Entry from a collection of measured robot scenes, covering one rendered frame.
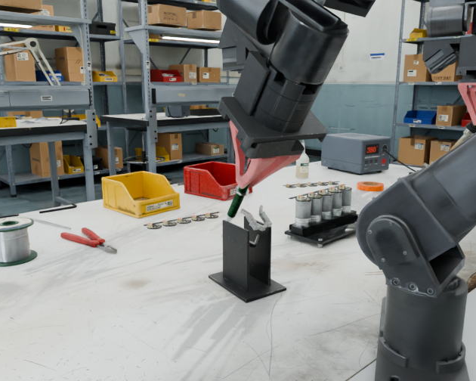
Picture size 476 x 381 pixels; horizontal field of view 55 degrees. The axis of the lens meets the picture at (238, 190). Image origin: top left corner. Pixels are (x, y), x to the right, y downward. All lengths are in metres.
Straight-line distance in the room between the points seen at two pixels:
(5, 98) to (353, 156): 2.04
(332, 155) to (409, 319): 0.95
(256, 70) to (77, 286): 0.33
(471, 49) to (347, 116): 5.45
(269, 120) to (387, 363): 0.24
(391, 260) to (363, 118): 5.83
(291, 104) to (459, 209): 0.17
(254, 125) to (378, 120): 5.65
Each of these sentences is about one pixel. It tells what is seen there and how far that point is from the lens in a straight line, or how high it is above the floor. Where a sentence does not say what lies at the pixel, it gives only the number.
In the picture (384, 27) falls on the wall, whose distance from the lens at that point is 6.11.
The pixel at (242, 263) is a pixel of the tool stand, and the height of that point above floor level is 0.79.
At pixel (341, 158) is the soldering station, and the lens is 1.29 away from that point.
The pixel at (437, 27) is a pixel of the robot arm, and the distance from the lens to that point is 0.93.
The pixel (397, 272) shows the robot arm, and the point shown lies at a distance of 0.38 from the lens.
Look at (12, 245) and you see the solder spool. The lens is 0.69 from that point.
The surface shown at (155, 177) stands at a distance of 0.95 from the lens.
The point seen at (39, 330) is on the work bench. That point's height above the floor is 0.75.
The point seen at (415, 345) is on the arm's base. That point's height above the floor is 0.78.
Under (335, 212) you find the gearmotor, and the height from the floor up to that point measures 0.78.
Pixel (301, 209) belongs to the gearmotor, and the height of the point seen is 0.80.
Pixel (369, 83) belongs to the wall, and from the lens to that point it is 6.16.
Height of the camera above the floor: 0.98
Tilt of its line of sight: 13 degrees down
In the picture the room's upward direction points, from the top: straight up
